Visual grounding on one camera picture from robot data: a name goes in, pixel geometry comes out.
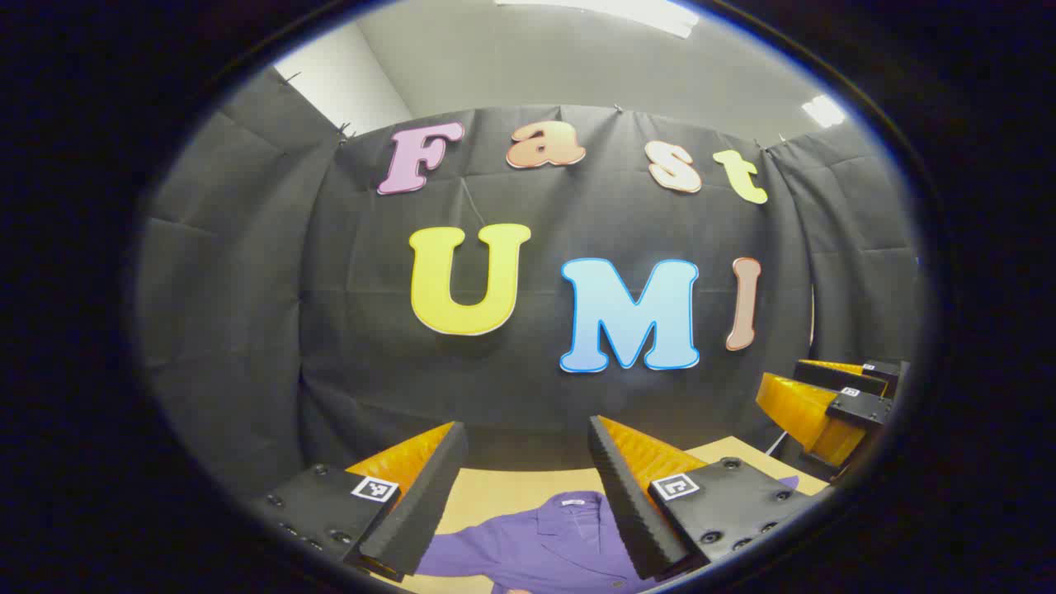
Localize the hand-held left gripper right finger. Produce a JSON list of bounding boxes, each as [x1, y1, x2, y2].
[[587, 415, 813, 582]]

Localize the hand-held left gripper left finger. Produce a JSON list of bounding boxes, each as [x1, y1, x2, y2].
[[262, 421, 469, 583]]

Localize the purple knit collared shirt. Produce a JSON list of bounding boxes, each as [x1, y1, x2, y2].
[[415, 474, 801, 594]]

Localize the black backdrop cloth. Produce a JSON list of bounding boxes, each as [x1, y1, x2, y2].
[[136, 68, 925, 496]]

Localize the small ceiling light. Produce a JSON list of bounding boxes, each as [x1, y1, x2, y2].
[[802, 95, 846, 129]]

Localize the long ceiling light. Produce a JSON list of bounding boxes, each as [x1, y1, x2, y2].
[[495, 0, 700, 38]]

